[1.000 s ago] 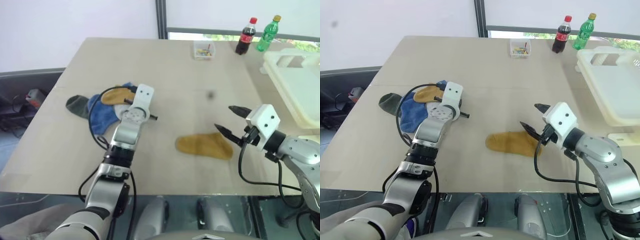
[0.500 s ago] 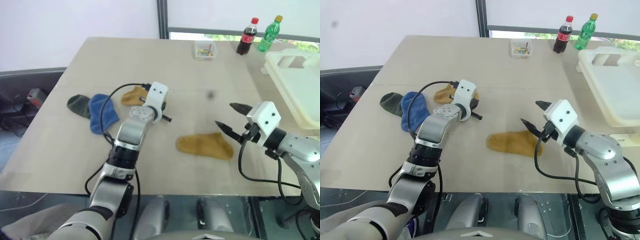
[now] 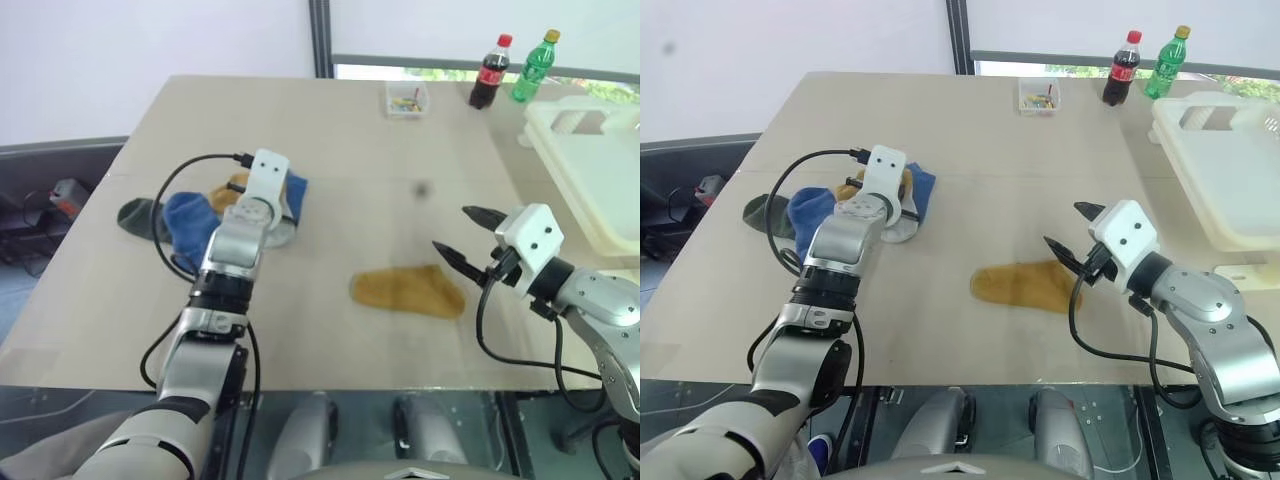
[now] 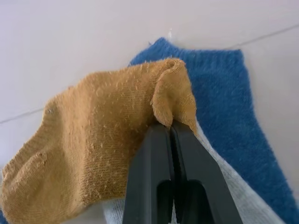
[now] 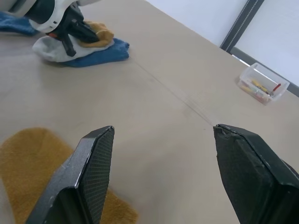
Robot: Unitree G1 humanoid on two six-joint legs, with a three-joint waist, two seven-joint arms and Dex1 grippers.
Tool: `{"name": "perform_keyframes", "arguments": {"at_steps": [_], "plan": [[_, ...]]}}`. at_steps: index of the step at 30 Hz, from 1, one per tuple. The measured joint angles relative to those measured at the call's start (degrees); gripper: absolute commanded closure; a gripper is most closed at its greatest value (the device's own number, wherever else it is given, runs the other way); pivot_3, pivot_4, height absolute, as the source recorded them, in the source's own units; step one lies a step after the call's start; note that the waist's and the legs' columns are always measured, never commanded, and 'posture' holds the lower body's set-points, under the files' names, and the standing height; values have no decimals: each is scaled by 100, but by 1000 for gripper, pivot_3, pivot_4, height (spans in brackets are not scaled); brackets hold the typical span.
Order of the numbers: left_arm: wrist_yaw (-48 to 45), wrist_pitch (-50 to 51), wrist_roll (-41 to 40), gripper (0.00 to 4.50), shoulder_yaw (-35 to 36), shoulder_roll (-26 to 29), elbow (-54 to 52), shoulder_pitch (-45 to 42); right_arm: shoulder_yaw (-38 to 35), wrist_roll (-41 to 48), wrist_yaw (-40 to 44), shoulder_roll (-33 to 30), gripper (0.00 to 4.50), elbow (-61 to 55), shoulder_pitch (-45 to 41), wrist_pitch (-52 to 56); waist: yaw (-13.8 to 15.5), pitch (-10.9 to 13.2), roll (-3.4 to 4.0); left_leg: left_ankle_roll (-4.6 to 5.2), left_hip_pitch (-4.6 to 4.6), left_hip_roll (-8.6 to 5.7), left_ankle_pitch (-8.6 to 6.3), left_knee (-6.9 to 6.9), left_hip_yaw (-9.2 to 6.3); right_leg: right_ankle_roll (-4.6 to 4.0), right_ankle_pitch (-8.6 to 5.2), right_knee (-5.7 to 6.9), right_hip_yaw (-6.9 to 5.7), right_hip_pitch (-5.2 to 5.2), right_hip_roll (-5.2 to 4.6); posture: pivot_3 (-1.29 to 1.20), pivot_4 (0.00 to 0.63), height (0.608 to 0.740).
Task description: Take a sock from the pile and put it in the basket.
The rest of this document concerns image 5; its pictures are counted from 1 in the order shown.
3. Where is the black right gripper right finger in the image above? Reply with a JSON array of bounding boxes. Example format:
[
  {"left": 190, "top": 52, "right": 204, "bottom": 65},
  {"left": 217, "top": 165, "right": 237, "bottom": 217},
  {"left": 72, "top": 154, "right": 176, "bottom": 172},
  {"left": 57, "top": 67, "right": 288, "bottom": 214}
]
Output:
[{"left": 213, "top": 123, "right": 299, "bottom": 224}]

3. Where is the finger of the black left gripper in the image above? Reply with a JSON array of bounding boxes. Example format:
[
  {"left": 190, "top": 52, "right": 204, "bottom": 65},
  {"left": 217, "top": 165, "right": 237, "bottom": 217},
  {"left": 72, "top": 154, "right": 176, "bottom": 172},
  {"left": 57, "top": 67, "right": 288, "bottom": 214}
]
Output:
[
  {"left": 61, "top": 35, "right": 77, "bottom": 57},
  {"left": 74, "top": 22, "right": 100, "bottom": 44}
]

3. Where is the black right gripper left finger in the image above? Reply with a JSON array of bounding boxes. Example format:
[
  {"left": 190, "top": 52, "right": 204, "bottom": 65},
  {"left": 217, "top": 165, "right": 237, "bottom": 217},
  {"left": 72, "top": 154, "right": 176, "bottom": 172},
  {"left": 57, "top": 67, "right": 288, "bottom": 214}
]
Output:
[{"left": 25, "top": 126, "right": 115, "bottom": 224}]

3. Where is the mustard yellow sock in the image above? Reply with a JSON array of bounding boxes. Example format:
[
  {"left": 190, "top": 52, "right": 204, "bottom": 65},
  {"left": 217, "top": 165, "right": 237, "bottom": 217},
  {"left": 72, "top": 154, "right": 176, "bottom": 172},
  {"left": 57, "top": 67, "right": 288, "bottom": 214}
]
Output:
[
  {"left": 78, "top": 20, "right": 115, "bottom": 49},
  {"left": 0, "top": 127, "right": 140, "bottom": 224}
]

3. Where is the light grey sock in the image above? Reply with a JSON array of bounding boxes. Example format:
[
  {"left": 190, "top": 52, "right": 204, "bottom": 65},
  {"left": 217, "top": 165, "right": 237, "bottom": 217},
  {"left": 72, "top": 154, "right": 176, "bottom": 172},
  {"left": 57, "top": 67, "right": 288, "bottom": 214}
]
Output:
[{"left": 32, "top": 36, "right": 115, "bottom": 63}]

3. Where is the blue sock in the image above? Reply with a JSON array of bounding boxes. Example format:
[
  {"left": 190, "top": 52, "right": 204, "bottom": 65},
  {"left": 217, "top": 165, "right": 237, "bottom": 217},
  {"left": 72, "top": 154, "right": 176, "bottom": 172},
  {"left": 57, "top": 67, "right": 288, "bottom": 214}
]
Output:
[
  {"left": 63, "top": 37, "right": 130, "bottom": 68},
  {"left": 0, "top": 11, "right": 39, "bottom": 37}
]

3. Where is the yellow marker pen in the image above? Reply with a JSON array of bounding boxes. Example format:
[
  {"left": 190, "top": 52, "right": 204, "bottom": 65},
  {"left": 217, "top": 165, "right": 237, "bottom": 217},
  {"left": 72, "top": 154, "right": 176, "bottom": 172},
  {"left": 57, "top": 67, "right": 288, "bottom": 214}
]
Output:
[{"left": 250, "top": 79, "right": 267, "bottom": 91}]

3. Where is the clear plastic box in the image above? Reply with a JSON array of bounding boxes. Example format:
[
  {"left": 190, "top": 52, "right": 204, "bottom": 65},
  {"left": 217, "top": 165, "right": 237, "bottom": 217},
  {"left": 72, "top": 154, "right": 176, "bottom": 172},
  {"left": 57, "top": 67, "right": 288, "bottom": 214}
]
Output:
[{"left": 237, "top": 62, "right": 291, "bottom": 106}]

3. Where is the red handled small tool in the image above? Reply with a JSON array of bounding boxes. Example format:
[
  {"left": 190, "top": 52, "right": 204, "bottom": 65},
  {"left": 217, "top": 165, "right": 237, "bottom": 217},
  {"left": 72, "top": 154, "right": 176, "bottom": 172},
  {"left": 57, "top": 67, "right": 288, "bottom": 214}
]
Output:
[{"left": 270, "top": 83, "right": 282, "bottom": 96}]

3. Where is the black stitched strap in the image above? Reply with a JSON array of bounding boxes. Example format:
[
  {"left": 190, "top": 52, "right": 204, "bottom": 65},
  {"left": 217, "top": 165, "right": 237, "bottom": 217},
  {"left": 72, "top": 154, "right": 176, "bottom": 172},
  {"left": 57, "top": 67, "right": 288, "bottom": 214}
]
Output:
[{"left": 219, "top": 0, "right": 266, "bottom": 51}]

